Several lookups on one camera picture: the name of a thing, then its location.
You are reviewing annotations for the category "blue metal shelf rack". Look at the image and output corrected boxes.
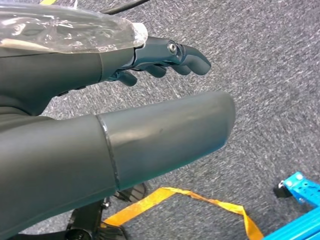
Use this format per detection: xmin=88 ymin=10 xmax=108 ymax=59
xmin=262 ymin=171 xmax=320 ymax=240

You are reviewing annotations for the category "black robot foot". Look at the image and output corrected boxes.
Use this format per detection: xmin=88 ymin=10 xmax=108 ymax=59
xmin=65 ymin=183 xmax=148 ymax=240

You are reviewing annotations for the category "thick black cable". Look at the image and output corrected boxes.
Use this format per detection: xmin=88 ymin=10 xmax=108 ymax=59
xmin=100 ymin=0 xmax=151 ymax=16

